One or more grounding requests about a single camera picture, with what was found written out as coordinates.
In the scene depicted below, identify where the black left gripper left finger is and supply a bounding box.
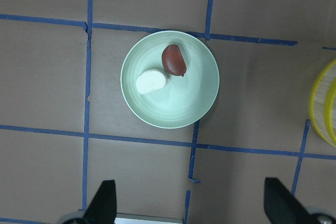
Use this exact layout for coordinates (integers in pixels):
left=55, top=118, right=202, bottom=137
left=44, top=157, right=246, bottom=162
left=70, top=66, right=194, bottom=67
left=83, top=180, right=117, bottom=224

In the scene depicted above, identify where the reddish brown bun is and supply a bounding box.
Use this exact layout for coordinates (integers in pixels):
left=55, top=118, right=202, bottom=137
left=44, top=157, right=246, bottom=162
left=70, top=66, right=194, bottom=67
left=162, top=45, right=187, bottom=77

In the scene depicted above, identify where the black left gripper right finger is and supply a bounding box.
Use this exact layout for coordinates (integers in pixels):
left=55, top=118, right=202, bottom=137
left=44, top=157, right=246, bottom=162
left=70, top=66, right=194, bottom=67
left=264, top=177, right=319, bottom=224

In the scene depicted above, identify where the white steamed bun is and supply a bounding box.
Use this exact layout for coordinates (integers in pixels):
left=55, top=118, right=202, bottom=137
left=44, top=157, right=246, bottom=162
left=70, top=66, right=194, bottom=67
left=135, top=69, right=169, bottom=94

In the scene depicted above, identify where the light green bowl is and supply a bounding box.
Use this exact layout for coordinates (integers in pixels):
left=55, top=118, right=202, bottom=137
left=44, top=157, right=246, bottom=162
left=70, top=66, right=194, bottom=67
left=120, top=30, right=220, bottom=129

